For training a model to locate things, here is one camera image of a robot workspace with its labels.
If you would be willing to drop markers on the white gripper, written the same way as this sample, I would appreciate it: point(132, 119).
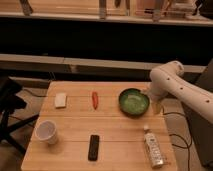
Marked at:
point(156, 94)

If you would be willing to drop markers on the green ceramic bowl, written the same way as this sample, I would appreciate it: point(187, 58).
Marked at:
point(133, 102)

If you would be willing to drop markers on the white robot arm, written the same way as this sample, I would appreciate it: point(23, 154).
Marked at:
point(167, 78)

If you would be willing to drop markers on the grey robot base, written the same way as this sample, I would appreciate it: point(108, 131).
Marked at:
point(200, 129)

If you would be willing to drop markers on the clear plastic bottle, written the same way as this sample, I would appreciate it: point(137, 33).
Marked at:
point(153, 148)

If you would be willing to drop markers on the red chili pepper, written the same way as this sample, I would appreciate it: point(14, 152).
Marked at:
point(95, 100)

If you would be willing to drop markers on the black remote control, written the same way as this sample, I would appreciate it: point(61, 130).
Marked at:
point(93, 148)

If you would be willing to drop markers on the white sponge block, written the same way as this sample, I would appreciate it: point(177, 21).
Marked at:
point(60, 100)

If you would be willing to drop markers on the white paper cup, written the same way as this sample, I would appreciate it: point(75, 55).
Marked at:
point(46, 132)

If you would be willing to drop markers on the black chair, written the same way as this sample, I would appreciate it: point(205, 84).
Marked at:
point(9, 102)

